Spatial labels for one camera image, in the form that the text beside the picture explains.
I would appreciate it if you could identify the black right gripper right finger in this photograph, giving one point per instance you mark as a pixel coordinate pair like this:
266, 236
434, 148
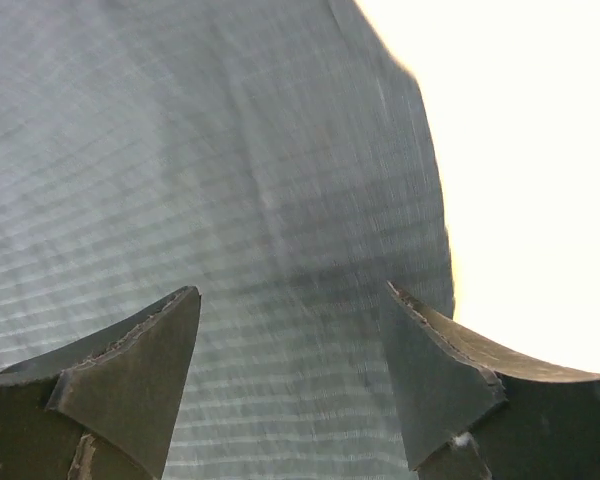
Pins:
470, 408

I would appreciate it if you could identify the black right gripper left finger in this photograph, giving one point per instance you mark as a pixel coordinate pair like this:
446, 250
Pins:
104, 406

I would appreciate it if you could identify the black pinstriped long sleeve shirt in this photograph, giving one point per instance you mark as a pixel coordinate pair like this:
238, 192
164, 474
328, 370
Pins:
271, 154

